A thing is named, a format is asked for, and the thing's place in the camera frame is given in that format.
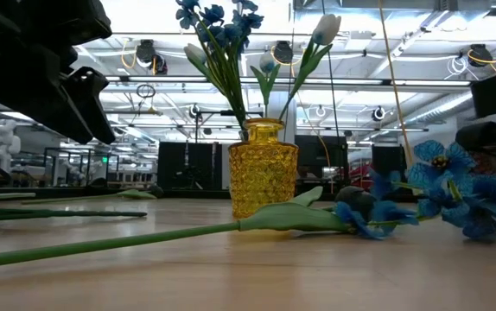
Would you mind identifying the black partition panel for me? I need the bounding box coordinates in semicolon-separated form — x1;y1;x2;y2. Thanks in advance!
294;135;349;194
371;144;410;178
157;141;224;194

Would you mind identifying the blue flower bunch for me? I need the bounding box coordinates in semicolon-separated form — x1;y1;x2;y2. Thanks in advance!
0;206;149;226
334;138;496;246
174;0;266;130

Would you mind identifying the black tulip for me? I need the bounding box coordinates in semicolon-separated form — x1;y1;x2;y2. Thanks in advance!
0;185;377;271

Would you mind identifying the silver ceiling air duct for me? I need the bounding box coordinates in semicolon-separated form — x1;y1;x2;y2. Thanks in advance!
398;90;476;129

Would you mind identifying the white tulip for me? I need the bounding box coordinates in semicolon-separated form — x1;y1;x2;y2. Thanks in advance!
182;42;243;126
250;50;282;120
277;13;343;122

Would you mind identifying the black framed glass enclosure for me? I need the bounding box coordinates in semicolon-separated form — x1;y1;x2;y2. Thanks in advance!
42;146;122;187

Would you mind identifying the amber glass vase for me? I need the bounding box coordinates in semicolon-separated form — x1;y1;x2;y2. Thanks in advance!
227;117;300;219

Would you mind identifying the yellow cable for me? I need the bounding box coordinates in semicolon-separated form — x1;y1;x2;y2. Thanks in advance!
377;0;414;168

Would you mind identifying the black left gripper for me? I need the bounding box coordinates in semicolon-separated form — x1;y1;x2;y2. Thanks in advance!
0;0;118;146

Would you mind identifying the white robot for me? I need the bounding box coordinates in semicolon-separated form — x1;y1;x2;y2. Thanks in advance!
0;118;22;174

